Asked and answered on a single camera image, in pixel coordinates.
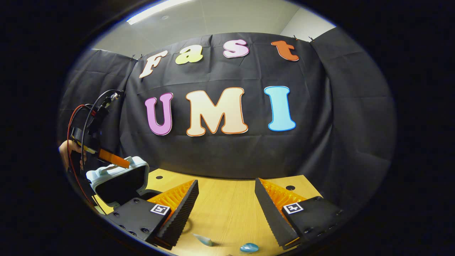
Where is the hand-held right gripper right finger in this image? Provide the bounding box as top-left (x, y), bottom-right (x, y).
top-left (253, 178), bottom-right (344, 251)

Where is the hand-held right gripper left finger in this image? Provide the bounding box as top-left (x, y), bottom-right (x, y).
top-left (106, 180), bottom-right (199, 250)

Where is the white and blue cream tube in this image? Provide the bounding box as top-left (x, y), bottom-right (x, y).
top-left (192, 233), bottom-right (214, 247)

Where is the black backdrop cloth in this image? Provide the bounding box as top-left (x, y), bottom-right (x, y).
top-left (59, 27), bottom-right (397, 214)

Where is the red cable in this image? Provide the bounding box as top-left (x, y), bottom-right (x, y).
top-left (66, 104), bottom-right (97, 207)

